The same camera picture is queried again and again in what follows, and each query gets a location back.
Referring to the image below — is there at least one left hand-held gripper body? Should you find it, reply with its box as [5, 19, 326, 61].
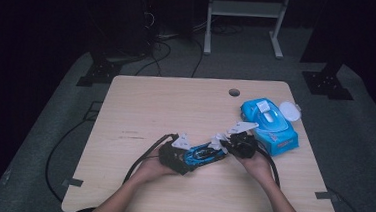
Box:
[156, 131, 196, 177]

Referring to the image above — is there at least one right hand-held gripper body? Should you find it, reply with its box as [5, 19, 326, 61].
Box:
[219, 119, 261, 161]

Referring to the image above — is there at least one white wet wipe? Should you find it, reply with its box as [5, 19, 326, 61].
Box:
[208, 132, 231, 155]

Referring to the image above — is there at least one blue toy car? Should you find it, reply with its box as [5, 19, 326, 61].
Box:
[182, 139, 230, 172]

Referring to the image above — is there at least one blue wet wipe pack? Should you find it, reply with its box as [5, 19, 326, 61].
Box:
[237, 96, 304, 159]

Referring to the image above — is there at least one person's left hand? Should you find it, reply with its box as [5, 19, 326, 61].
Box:
[133, 146, 182, 188]

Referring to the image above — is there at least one person's right hand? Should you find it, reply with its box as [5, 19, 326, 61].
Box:
[232, 147, 276, 187]

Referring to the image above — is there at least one grey tape strip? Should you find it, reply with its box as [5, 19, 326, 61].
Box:
[314, 190, 340, 202]
[61, 176, 85, 189]

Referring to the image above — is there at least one black stand base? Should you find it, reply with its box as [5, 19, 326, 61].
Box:
[299, 60, 357, 103]
[75, 57, 124, 90]

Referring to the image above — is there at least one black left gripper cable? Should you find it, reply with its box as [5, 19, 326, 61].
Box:
[122, 130, 180, 189]

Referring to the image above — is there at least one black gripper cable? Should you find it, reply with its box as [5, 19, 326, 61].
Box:
[254, 146, 284, 189]
[122, 130, 180, 189]

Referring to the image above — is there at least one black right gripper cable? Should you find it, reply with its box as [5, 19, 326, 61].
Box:
[254, 146, 284, 189]

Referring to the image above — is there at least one white metal stand frame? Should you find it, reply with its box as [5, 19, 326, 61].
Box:
[203, 0, 292, 62]

